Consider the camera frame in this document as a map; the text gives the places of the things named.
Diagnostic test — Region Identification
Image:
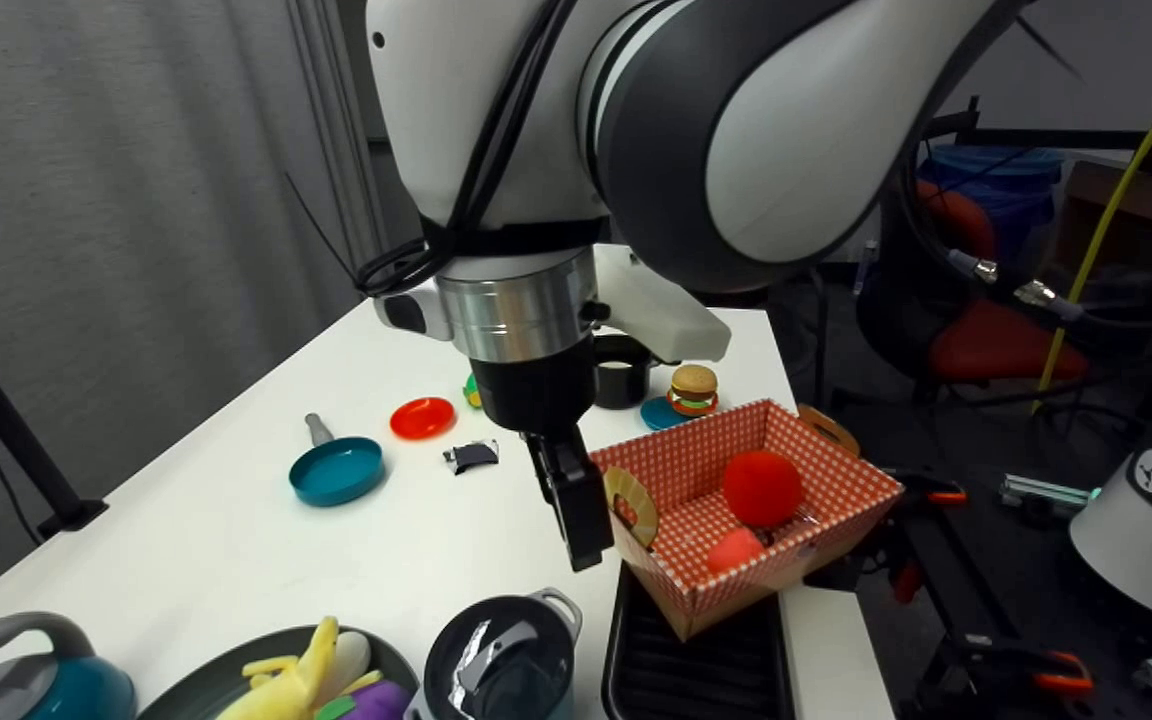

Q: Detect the orange clamp left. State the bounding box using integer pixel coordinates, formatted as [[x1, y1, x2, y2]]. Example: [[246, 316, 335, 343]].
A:
[[958, 643, 1094, 703]]

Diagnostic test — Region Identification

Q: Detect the teal round plate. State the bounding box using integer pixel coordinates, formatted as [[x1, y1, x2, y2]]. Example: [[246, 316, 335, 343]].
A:
[[640, 394, 680, 430]]

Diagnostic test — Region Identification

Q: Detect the teal toy kettle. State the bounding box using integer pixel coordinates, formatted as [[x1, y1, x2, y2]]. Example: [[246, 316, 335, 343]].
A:
[[0, 610, 139, 720]]

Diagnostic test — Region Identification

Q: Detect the yellow toy banana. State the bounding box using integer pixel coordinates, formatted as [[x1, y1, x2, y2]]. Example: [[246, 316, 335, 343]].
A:
[[217, 617, 374, 720]]

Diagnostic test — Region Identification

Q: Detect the dark pot with lid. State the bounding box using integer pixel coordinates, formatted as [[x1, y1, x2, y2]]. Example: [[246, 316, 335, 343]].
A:
[[413, 586, 582, 720]]

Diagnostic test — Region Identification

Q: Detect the black grill pan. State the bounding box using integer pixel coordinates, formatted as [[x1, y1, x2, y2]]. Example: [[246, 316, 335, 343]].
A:
[[598, 569, 796, 720]]

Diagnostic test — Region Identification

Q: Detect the teal frying pan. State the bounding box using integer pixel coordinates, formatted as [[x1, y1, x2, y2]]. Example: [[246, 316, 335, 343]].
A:
[[289, 412, 382, 507]]

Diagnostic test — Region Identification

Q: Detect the small black card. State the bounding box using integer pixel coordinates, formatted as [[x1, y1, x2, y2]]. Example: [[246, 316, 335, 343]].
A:
[[442, 441, 500, 477]]

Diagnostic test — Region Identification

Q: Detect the orange clamp right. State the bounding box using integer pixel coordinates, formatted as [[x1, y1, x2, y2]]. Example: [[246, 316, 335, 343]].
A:
[[899, 472, 970, 510]]

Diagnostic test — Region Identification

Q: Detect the black mug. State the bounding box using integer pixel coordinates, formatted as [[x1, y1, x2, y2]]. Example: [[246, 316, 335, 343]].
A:
[[595, 361, 647, 408]]

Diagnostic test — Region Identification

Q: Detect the orange checkered paper basket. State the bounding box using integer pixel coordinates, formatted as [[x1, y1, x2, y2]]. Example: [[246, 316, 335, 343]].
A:
[[595, 400, 905, 639]]

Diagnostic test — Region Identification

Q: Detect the orange clamp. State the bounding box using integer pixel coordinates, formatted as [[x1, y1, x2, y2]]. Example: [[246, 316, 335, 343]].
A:
[[958, 643, 1094, 703], [899, 472, 970, 510]]

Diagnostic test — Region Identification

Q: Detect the toy hamburger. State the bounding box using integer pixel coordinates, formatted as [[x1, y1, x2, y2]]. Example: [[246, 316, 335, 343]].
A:
[[667, 363, 716, 416]]

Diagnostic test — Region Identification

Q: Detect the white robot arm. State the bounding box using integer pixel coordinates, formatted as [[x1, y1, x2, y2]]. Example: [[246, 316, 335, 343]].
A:
[[359, 0, 1027, 569]]

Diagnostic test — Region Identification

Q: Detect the dark plate with toy food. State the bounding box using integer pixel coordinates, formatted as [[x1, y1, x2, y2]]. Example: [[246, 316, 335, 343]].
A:
[[139, 617, 417, 720]]

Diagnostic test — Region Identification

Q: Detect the red round plate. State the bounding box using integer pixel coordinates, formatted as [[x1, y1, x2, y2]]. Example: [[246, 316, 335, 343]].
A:
[[389, 394, 455, 441]]

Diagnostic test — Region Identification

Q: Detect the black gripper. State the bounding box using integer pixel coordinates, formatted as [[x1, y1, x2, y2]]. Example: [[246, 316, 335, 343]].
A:
[[472, 339, 610, 571]]

